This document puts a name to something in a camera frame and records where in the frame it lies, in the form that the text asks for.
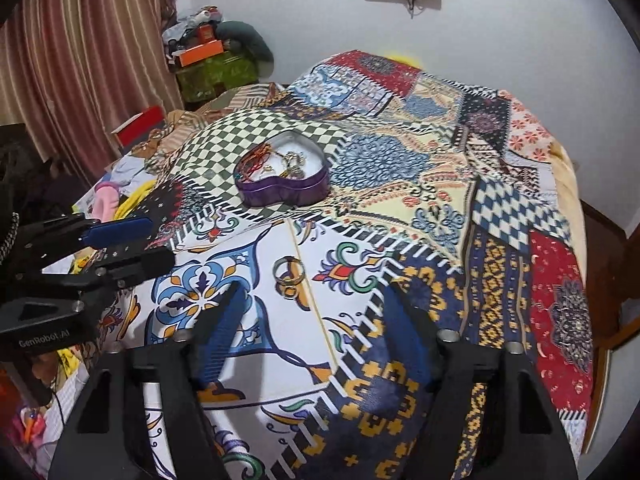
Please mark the red white box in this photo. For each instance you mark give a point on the red white box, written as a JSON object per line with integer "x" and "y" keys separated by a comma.
{"x": 138, "y": 126}

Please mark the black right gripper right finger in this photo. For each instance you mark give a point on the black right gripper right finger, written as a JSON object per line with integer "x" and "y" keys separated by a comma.
{"x": 446, "y": 369}

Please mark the purple heart-shaped tin box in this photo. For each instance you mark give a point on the purple heart-shaped tin box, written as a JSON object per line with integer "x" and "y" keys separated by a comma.
{"x": 288, "y": 168}

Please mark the dark grey plush pillow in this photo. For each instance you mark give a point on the dark grey plush pillow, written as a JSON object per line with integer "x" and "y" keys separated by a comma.
{"x": 239, "y": 37}

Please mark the green patterned covered stand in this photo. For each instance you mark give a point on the green patterned covered stand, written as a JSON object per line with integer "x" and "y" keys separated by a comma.
{"x": 209, "y": 78}

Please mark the striped brown orange blanket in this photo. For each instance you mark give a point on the striped brown orange blanket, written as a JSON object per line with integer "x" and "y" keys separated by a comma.
{"x": 180, "y": 125}

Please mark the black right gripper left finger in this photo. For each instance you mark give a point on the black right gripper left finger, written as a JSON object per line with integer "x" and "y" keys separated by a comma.
{"x": 184, "y": 365}

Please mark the colourful patchwork bedspread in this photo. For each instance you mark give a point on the colourful patchwork bedspread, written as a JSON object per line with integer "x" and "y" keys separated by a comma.
{"x": 455, "y": 193}

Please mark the pink cloth item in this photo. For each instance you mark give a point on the pink cloth item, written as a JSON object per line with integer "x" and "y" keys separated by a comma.
{"x": 106, "y": 200}

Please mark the orange box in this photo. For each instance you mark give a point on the orange box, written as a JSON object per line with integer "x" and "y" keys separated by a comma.
{"x": 198, "y": 53}

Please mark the striped red brown curtain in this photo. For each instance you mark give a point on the striped red brown curtain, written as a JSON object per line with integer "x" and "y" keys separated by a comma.
{"x": 74, "y": 70}

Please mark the yellow plush toy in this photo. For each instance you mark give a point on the yellow plush toy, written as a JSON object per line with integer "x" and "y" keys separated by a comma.
{"x": 406, "y": 59}

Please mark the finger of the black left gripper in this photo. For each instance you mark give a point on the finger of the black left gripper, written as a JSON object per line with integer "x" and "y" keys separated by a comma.
{"x": 110, "y": 269}
{"x": 100, "y": 234}

